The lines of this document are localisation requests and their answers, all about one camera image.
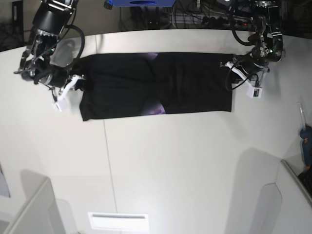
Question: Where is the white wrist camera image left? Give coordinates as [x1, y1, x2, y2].
[52, 99, 68, 112]

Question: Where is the blue box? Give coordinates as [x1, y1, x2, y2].
[112, 0, 176, 7]

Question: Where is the black robot arm on image left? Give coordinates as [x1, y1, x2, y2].
[15, 0, 85, 102]

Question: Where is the blue glue gun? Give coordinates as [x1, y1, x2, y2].
[297, 102, 312, 169]

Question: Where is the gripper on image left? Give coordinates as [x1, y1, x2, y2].
[36, 67, 85, 101]

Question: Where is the black T-shirt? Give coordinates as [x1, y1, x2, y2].
[73, 52, 233, 121]

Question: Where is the black power strip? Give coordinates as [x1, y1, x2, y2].
[200, 17, 253, 29]

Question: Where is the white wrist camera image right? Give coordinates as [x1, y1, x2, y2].
[246, 86, 263, 98]

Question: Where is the black keyboard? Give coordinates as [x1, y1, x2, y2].
[298, 168, 312, 195]

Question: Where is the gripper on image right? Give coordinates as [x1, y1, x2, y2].
[220, 56, 270, 85]

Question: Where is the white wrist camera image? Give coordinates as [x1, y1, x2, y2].
[52, 99, 68, 112]
[246, 86, 263, 98]

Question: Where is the black robot arm on image right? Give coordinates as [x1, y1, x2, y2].
[225, 0, 284, 91]

